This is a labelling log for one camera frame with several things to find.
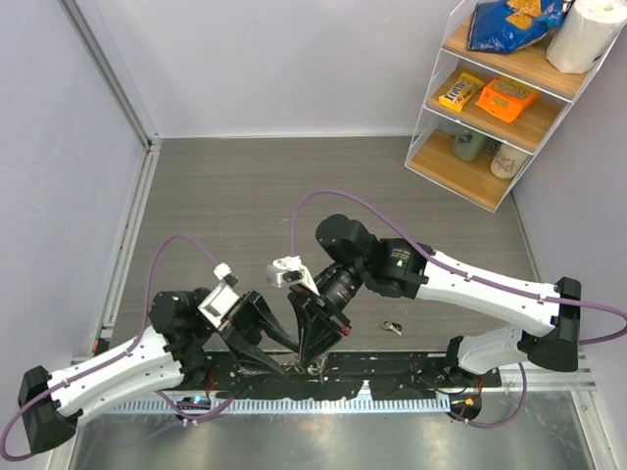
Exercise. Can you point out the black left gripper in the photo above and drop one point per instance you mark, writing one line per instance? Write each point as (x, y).
(250, 314)

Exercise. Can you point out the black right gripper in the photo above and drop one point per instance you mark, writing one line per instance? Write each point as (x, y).
(318, 337)

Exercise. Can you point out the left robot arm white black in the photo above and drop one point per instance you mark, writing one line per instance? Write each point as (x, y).
(167, 354)

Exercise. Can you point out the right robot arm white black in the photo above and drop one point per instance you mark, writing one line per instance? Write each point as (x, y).
(542, 323)

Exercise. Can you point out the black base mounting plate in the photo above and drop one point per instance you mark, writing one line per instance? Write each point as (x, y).
(342, 375)

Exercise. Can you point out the grey green cup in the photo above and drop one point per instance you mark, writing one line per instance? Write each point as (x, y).
(468, 144)

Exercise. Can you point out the white printed cup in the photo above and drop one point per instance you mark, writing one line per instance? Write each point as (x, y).
(507, 161)

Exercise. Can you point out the yellow candy bag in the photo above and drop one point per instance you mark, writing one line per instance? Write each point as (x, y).
(461, 92)

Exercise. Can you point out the orange candy bag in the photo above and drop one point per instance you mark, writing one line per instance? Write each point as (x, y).
(506, 99)

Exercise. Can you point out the blue chips bag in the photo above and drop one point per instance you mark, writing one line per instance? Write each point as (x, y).
(505, 27)

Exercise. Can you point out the white paper towel roll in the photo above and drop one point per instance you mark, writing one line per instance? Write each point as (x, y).
(586, 32)

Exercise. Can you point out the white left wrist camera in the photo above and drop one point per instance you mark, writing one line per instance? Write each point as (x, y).
(222, 299)

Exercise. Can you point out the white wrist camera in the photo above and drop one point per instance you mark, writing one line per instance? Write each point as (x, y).
(290, 273)
(222, 299)

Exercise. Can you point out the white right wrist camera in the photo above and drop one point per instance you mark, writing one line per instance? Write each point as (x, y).
(290, 273)

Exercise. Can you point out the aluminium cable duct rail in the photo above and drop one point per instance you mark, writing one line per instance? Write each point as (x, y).
(361, 404)

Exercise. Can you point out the white wire wooden shelf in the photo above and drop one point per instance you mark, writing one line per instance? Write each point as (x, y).
(486, 117)

